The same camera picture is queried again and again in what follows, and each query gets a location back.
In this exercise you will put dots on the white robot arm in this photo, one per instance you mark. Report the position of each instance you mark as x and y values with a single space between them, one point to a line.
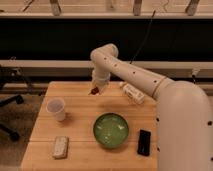
183 111

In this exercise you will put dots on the white sponge block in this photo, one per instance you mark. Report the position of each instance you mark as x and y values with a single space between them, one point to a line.
60 149

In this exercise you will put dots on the black office chair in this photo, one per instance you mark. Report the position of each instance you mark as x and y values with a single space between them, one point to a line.
18 99

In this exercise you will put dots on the red pepper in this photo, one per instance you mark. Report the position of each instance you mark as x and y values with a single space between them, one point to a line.
94 91

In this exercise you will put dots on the green bowl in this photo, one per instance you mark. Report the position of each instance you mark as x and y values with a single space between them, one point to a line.
110 130

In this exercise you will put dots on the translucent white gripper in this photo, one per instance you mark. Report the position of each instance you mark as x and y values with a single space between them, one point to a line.
100 83

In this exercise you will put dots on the black rectangular device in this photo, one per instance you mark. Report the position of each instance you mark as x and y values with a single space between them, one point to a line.
144 143

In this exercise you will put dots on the white plastic bottle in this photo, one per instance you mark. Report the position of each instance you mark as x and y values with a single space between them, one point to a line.
132 92

